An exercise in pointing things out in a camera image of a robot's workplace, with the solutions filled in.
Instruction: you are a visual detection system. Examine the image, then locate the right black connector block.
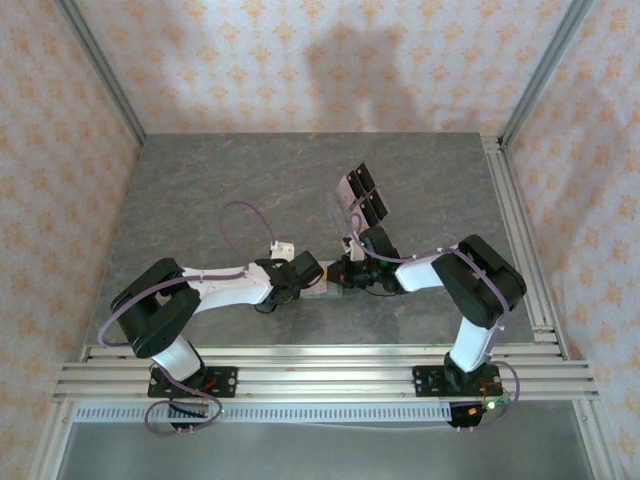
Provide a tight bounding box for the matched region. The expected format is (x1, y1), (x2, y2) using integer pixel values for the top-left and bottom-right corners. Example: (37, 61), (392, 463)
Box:
(447, 402), (496, 432)

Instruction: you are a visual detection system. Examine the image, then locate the aluminium side rail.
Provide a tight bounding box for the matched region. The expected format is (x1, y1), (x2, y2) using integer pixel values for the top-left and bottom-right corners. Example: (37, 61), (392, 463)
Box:
(480, 133), (570, 360)

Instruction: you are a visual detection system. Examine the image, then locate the left black connector block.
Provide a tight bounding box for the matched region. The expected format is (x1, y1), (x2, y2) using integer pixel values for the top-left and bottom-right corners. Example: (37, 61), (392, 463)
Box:
(168, 402), (211, 432)

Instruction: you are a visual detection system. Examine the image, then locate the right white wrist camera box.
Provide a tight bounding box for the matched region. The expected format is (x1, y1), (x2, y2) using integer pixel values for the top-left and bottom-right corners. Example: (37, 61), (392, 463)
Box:
(342, 233), (364, 262)

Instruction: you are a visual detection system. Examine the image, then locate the right aluminium frame leg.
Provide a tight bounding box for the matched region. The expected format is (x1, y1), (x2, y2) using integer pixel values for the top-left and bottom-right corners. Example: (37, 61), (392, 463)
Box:
(572, 399), (621, 480)

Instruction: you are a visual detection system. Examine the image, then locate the white slotted cable duct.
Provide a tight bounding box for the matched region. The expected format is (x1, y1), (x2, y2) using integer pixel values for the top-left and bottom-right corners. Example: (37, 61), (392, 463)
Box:
(74, 404), (454, 425)

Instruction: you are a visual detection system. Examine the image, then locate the aluminium front rail frame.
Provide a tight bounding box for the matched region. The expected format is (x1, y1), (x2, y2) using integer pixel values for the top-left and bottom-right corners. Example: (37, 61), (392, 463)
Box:
(52, 343), (600, 404)

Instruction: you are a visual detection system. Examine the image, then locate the aluminium corner post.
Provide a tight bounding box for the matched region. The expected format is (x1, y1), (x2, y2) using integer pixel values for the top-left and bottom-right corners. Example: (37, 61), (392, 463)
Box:
(53, 0), (147, 147)
(499, 0), (596, 149)

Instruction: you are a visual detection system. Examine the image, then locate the aluminium frame leg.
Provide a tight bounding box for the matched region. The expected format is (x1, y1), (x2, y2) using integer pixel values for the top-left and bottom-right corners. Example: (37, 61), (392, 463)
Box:
(572, 399), (621, 480)
(29, 399), (76, 480)

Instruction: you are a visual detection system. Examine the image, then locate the left aluminium corner post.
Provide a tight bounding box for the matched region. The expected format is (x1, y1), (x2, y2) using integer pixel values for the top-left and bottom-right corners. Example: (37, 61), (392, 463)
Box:
(53, 0), (147, 147)

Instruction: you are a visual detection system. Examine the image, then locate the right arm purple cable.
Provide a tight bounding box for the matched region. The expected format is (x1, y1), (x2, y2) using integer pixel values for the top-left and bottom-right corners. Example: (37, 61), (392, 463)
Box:
(349, 213), (521, 432)

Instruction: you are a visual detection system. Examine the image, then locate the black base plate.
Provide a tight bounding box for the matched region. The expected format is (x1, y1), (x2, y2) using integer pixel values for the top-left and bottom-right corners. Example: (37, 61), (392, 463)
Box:
(410, 364), (504, 400)
(147, 366), (239, 400)

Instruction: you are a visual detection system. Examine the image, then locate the right aluminium corner post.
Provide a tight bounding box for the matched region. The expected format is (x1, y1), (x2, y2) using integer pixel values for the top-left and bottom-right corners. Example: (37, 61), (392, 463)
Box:
(499, 0), (596, 149)

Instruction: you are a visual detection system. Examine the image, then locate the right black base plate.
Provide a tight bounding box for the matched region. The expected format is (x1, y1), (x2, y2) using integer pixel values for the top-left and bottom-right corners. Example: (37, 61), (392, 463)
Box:
(410, 364), (504, 400)

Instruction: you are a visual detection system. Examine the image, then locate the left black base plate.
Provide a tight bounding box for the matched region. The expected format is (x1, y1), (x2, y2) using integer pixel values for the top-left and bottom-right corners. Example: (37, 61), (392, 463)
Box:
(147, 366), (239, 400)

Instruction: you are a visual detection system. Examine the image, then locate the black connector block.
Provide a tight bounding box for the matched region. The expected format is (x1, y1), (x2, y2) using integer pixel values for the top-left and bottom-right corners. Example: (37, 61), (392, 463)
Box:
(168, 402), (211, 432)
(447, 402), (496, 432)

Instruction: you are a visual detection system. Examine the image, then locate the left aluminium frame leg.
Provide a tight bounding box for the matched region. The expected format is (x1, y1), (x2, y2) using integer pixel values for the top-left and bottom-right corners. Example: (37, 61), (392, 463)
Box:
(29, 399), (76, 480)

